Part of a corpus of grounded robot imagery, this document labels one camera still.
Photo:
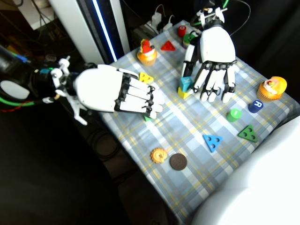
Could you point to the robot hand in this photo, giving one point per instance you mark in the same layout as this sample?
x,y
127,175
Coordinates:
x,y
98,89
218,47

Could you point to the cyan cube block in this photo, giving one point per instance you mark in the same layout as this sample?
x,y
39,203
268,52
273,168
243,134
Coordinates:
x,y
185,85

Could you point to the red cylinder block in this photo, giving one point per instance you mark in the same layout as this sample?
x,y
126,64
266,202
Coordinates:
x,y
181,31

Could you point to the yellow triangle block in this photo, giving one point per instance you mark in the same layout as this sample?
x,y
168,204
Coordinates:
x,y
143,75

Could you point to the red triangle block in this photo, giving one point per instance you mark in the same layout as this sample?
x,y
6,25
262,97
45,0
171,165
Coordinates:
x,y
168,47

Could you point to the white charger plug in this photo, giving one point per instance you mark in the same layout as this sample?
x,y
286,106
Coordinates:
x,y
169,23
156,18

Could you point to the toy cupcake with red topping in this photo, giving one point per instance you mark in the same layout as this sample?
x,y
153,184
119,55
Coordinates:
x,y
147,58

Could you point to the yellow cube block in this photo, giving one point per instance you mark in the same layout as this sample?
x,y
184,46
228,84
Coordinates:
x,y
182,95

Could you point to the white column with blue light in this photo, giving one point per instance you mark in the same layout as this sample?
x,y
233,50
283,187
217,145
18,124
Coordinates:
x,y
70,28

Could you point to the toy cupcake with yellow topping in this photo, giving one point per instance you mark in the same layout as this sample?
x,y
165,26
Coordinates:
x,y
269,92

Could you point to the blue cylinder block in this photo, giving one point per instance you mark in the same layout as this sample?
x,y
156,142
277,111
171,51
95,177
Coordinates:
x,y
254,108

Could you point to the green cylinder block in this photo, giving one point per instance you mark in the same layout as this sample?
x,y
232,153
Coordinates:
x,y
232,117

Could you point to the grey power strip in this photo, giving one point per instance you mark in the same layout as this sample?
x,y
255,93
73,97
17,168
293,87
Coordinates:
x,y
144,30

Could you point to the blue yellow plaid cloth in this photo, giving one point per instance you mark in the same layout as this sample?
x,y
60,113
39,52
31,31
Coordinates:
x,y
187,126

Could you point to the yellow toy biscuit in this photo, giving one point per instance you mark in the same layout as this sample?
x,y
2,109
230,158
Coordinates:
x,y
157,157

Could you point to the green triangle block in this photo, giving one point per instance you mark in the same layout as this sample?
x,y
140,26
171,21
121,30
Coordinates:
x,y
248,132

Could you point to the blue triangle block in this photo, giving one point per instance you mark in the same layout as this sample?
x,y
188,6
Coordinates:
x,y
212,142

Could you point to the brown toy chocolate cookie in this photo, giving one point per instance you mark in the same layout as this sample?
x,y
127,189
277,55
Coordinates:
x,y
178,161

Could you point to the large white rounded shell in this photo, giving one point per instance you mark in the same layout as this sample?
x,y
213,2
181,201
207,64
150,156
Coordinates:
x,y
257,187

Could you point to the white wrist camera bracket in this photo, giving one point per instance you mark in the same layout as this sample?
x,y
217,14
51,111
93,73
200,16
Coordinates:
x,y
77,112

